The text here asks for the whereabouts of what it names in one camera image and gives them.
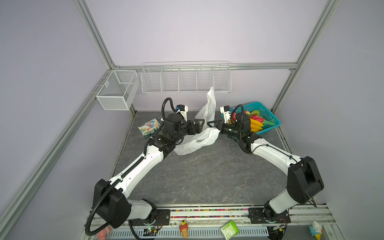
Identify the white plastic bag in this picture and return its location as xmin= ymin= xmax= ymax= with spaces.
xmin=173 ymin=86 xmax=221 ymax=156

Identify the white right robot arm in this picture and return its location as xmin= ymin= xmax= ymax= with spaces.
xmin=207 ymin=117 xmax=325 ymax=223

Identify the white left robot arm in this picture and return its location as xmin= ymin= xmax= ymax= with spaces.
xmin=86 ymin=113 xmax=205 ymax=236

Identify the red fake dragon fruit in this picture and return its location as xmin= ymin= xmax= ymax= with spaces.
xmin=251 ymin=115 xmax=276 ymax=126

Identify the teal plastic basket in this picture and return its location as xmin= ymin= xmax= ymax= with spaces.
xmin=228 ymin=102 xmax=281 ymax=134

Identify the colourful picture card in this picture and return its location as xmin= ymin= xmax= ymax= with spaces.
xmin=138 ymin=118 xmax=160 ymax=139

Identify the white mesh box basket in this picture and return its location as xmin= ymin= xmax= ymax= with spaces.
xmin=96 ymin=70 xmax=140 ymax=111

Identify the toy ice cream cone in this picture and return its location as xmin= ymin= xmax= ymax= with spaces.
xmin=180 ymin=220 xmax=189 ymax=239

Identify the green white small box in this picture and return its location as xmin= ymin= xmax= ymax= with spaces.
xmin=220 ymin=221 xmax=240 ymax=240

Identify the toy blue ice cream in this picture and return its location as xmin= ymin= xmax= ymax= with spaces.
xmin=309 ymin=221 xmax=323 ymax=240

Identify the pink toy figure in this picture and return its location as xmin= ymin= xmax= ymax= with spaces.
xmin=96 ymin=226 xmax=112 ymax=240

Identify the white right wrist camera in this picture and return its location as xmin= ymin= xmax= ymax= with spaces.
xmin=220 ymin=106 xmax=231 ymax=123

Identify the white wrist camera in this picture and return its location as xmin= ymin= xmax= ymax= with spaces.
xmin=176 ymin=105 xmax=189 ymax=121
xmin=220 ymin=106 xmax=231 ymax=123

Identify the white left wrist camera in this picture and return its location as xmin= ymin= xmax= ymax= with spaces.
xmin=176 ymin=105 xmax=189 ymax=121

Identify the white wire wall shelf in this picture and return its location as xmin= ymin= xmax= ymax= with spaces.
xmin=141 ymin=61 xmax=232 ymax=94

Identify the black corrugated left cable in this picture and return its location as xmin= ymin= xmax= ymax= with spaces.
xmin=84 ymin=178 xmax=122 ymax=237

